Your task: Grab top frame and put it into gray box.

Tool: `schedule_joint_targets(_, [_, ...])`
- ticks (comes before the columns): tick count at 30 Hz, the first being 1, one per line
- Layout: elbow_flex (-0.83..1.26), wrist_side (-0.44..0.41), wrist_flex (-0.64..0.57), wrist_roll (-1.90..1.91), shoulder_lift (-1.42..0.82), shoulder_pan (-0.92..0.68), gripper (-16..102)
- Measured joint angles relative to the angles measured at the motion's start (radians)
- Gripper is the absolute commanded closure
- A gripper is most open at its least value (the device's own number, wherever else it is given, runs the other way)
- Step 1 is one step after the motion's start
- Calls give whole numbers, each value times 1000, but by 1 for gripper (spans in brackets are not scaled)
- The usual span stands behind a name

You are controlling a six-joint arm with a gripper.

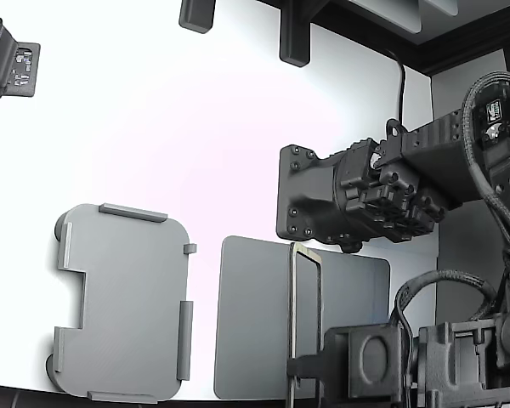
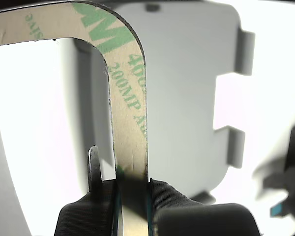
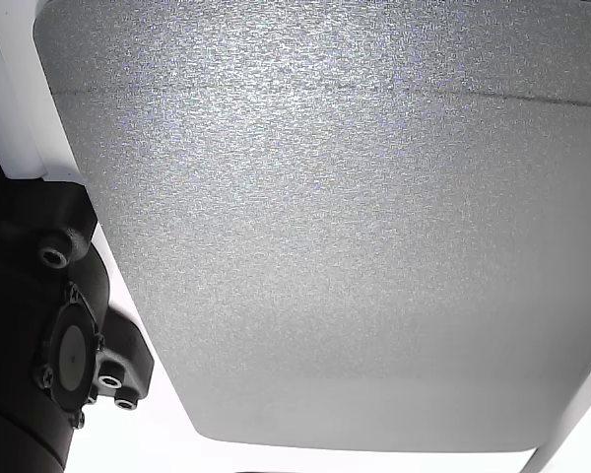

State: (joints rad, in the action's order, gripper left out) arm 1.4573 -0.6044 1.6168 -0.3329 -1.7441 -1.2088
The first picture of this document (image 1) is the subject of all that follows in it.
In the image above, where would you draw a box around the black shelf frame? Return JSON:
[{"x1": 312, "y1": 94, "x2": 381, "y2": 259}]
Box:
[{"x1": 258, "y1": 0, "x2": 510, "y2": 78}]

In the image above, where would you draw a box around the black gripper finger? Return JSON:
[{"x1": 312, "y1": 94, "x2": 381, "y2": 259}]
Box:
[{"x1": 286, "y1": 353, "x2": 326, "y2": 378}]

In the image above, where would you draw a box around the black camera module with board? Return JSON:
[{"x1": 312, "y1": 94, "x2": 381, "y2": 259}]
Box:
[{"x1": 0, "y1": 0, "x2": 42, "y2": 101}]

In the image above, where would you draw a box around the black braided cable sleeve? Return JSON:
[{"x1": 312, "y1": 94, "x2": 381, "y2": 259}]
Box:
[
  {"x1": 462, "y1": 71, "x2": 510, "y2": 267},
  {"x1": 394, "y1": 269, "x2": 499, "y2": 341}
]

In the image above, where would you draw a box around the grey plastic tray with clips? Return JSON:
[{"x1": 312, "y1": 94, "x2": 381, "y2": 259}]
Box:
[{"x1": 45, "y1": 202, "x2": 198, "y2": 405}]

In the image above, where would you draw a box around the black table clamp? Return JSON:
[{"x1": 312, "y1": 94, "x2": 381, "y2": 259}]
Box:
[
  {"x1": 279, "y1": 0, "x2": 312, "y2": 68},
  {"x1": 178, "y1": 0, "x2": 217, "y2": 33}
]

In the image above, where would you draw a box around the tan adhesive-backed rectangular frame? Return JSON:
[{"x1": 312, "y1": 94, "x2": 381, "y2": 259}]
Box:
[{"x1": 286, "y1": 241, "x2": 326, "y2": 408}]

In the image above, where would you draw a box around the flat grey plate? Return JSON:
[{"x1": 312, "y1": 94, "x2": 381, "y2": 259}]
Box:
[{"x1": 213, "y1": 235, "x2": 392, "y2": 401}]

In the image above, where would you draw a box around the thin black cable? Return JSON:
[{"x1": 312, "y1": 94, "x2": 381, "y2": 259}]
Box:
[{"x1": 382, "y1": 47, "x2": 407, "y2": 128}]

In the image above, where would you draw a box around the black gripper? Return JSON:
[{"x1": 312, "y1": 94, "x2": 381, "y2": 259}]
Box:
[{"x1": 322, "y1": 320, "x2": 510, "y2": 408}]

